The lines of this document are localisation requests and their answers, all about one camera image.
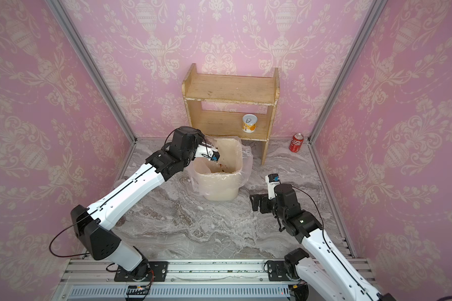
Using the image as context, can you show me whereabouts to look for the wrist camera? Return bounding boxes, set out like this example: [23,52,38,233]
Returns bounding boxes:
[265,173,281,199]
[194,144,220,162]

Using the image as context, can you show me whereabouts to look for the yellow can on shelf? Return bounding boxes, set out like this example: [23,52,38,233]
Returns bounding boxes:
[242,114,258,133]

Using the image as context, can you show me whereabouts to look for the wooden two-tier shelf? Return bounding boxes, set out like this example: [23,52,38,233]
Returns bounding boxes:
[181,63,281,166]

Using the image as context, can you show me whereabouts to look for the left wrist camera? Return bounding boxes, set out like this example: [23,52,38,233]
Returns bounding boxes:
[194,144,220,162]

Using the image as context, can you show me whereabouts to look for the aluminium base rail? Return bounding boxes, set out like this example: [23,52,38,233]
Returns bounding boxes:
[52,257,388,300]

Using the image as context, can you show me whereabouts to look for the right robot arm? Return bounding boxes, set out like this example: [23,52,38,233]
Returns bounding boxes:
[249,184,395,300]

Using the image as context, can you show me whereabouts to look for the beige trash bin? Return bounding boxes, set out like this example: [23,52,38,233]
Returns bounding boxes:
[192,137,244,202]

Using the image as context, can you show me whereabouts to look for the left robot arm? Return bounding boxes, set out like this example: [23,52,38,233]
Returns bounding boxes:
[70,126,220,281]

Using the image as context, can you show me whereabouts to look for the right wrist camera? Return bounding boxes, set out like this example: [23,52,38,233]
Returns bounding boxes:
[265,173,281,199]

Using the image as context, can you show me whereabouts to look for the red cola can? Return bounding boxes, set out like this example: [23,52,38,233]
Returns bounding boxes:
[289,133,304,153]

